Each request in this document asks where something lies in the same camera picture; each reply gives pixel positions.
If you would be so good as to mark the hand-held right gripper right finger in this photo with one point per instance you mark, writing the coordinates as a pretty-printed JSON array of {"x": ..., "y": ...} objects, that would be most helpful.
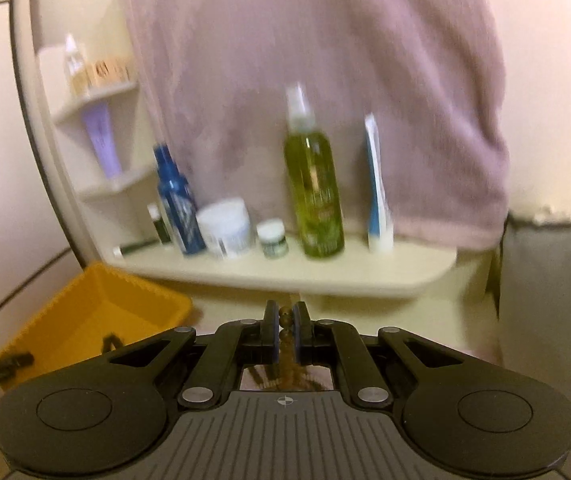
[{"x": 296, "y": 335}]

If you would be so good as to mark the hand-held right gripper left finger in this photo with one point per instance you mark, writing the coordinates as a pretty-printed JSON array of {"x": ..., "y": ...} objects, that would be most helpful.
[{"x": 276, "y": 335}]

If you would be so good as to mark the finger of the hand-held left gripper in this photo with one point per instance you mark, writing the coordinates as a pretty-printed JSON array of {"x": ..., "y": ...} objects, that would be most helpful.
[{"x": 0, "y": 364}]

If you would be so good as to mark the orange plastic tray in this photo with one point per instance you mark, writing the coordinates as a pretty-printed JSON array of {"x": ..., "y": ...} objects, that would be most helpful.
[{"x": 85, "y": 315}]

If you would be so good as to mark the white shelf unit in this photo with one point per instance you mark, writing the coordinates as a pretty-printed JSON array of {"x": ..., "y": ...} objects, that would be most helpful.
[{"x": 285, "y": 272}]

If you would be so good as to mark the small green label jar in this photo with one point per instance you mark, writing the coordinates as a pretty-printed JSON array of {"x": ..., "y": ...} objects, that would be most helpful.
[{"x": 272, "y": 240}]

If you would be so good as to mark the white cream jar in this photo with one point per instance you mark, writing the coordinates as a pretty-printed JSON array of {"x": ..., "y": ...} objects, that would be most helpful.
[{"x": 225, "y": 230}]

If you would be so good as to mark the green liquid spray bottle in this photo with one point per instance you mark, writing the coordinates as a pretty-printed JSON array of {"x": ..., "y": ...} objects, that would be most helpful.
[{"x": 315, "y": 185}]

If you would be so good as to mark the blue spray bottle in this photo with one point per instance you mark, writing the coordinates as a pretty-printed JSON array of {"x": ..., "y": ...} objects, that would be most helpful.
[{"x": 178, "y": 210}]

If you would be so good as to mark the green lip balm stick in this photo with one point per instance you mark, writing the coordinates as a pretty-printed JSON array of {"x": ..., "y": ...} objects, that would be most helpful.
[{"x": 159, "y": 225}]

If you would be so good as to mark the white and blue tube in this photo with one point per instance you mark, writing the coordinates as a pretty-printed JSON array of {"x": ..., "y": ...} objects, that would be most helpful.
[{"x": 378, "y": 195}]

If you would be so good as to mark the dark green tube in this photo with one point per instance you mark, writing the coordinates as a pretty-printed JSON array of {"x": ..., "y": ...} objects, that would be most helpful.
[{"x": 138, "y": 246}]

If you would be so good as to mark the purple tube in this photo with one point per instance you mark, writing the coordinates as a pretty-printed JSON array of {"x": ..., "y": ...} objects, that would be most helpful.
[{"x": 101, "y": 140}]

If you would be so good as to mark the pink towel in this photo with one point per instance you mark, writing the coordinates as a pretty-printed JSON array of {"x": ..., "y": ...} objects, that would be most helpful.
[{"x": 315, "y": 60}]

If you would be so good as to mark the small clear bottle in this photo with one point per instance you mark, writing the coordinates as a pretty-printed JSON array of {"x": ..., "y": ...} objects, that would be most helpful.
[{"x": 74, "y": 67}]

